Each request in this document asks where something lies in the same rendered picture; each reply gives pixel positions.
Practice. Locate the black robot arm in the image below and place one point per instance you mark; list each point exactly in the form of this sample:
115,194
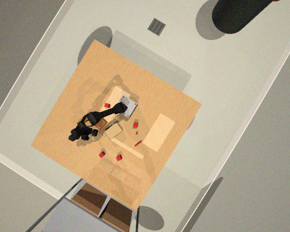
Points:
94,118

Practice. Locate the tan board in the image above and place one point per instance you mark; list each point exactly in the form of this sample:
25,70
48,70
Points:
113,131

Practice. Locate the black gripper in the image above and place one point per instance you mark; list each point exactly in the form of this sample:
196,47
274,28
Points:
90,131

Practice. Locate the brown square block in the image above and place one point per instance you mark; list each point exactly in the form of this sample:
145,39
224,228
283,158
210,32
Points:
101,123

